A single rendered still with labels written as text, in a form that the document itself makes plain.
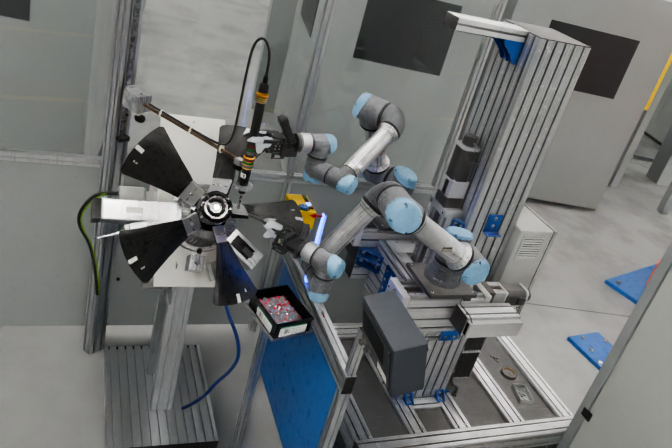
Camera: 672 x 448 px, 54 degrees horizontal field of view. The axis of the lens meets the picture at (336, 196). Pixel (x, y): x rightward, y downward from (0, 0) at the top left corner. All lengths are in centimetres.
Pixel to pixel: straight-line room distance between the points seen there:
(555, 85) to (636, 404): 148
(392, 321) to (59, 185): 175
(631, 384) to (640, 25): 387
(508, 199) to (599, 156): 400
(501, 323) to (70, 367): 202
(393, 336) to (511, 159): 106
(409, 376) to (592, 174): 505
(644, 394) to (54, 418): 258
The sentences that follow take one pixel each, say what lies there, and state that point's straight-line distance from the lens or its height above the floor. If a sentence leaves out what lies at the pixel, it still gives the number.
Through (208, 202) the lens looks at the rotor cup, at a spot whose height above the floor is 123.
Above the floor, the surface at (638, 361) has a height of 82.
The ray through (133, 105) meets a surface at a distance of 275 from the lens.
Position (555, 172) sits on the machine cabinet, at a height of 37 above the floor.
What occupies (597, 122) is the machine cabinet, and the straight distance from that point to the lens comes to 662.
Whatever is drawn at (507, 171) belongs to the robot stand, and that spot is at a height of 148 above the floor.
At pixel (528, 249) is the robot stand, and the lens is 301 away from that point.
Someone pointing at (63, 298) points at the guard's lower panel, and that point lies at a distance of 352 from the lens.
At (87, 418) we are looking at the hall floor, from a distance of 325.
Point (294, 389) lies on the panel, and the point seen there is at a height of 42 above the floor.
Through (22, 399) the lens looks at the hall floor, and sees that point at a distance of 334.
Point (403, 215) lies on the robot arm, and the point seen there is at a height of 143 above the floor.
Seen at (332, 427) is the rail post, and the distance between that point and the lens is 252.
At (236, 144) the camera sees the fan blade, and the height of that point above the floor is 138.
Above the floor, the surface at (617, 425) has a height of 49.
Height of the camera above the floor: 238
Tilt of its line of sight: 26 degrees down
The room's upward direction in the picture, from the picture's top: 16 degrees clockwise
